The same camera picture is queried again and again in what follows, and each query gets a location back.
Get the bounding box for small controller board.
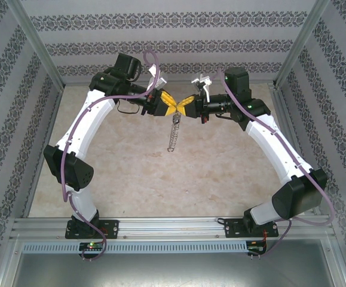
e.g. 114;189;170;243
79;242;105;252
247;240;268;254

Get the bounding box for grey metal sheet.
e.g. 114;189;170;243
11;252;346;287

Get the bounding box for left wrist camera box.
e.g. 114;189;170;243
148;65;168;90

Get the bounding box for aluminium frame rail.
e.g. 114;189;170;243
268;82;321;216
63;78;277;87
22;86;65;219

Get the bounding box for aluminium frame post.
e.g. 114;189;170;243
7;0;66;87
274;0;330;87

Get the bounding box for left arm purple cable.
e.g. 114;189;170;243
59;50;161;260

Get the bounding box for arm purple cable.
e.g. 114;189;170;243
217;68;336;258
59;50;161;260

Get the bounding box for aluminium mounting rail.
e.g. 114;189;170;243
10;216;333;240

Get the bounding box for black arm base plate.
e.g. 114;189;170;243
223;217;280;239
65;219;120;240

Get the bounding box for slotted grey cable duct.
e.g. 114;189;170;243
22;241;248;254

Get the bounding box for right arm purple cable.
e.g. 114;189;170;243
217;68;336;258

